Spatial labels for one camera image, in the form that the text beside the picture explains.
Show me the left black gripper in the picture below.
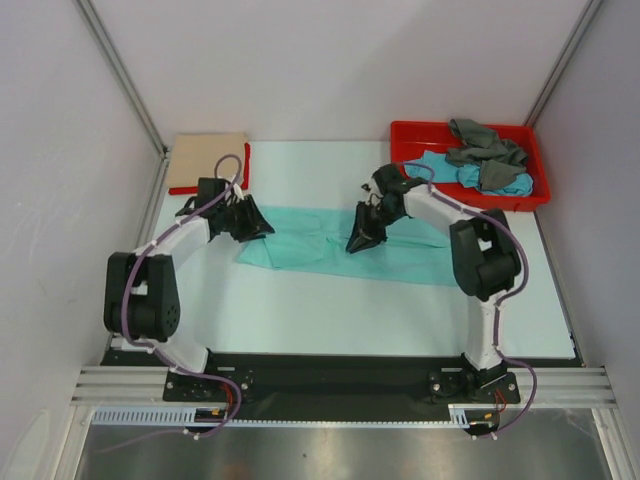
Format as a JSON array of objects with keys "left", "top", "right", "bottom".
[{"left": 217, "top": 195, "right": 274, "bottom": 243}]

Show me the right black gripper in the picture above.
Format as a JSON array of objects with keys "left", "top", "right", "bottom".
[{"left": 346, "top": 201, "right": 404, "bottom": 254}]

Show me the mint green t shirt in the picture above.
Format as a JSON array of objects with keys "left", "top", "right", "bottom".
[{"left": 236, "top": 207, "right": 457, "bottom": 287}]

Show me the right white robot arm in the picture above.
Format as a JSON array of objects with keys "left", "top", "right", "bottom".
[{"left": 346, "top": 164, "right": 528, "bottom": 401}]

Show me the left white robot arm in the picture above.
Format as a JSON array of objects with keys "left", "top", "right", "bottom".
[{"left": 103, "top": 178, "right": 275, "bottom": 400}]

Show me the folded red t shirt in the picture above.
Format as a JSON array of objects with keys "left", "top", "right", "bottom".
[{"left": 168, "top": 142, "right": 251, "bottom": 196}]

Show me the folded beige t shirt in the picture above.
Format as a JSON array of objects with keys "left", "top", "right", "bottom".
[{"left": 165, "top": 132, "right": 249, "bottom": 189}]

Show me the blue t shirt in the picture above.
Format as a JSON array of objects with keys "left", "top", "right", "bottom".
[{"left": 401, "top": 151, "right": 534, "bottom": 197}]

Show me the red plastic bin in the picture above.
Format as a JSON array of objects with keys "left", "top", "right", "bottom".
[{"left": 390, "top": 121, "right": 551, "bottom": 212}]

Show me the grey t shirt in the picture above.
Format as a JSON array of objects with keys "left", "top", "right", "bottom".
[{"left": 445, "top": 118, "right": 531, "bottom": 193}]

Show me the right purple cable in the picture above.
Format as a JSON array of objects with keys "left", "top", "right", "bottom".
[{"left": 389, "top": 160, "right": 539, "bottom": 441}]

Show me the purple cable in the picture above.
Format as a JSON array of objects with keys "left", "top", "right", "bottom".
[
  {"left": 94, "top": 154, "right": 249, "bottom": 454},
  {"left": 389, "top": 160, "right": 539, "bottom": 441}
]

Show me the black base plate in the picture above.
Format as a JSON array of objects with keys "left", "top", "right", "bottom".
[{"left": 99, "top": 349, "right": 586, "bottom": 424}]

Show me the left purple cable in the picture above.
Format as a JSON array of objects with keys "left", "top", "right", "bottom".
[{"left": 94, "top": 154, "right": 249, "bottom": 454}]

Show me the left white cable duct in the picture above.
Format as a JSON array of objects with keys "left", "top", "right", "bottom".
[{"left": 91, "top": 406, "right": 467, "bottom": 429}]

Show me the white cable duct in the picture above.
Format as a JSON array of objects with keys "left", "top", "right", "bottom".
[
  {"left": 91, "top": 406, "right": 467, "bottom": 429},
  {"left": 448, "top": 403, "right": 506, "bottom": 435}
]

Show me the right white cable duct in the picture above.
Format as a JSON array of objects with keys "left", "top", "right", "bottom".
[{"left": 448, "top": 403, "right": 506, "bottom": 435}]

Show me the aluminium front rail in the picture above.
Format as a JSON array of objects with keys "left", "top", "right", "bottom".
[{"left": 71, "top": 366, "right": 616, "bottom": 408}]

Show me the left aluminium frame post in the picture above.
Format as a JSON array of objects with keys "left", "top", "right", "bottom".
[{"left": 72, "top": 0, "right": 168, "bottom": 159}]

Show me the aluminium frame post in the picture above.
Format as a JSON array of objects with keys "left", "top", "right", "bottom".
[
  {"left": 72, "top": 0, "right": 168, "bottom": 159},
  {"left": 523, "top": 0, "right": 606, "bottom": 128}
]

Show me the right aluminium frame post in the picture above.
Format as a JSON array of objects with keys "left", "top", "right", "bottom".
[{"left": 523, "top": 0, "right": 606, "bottom": 128}]

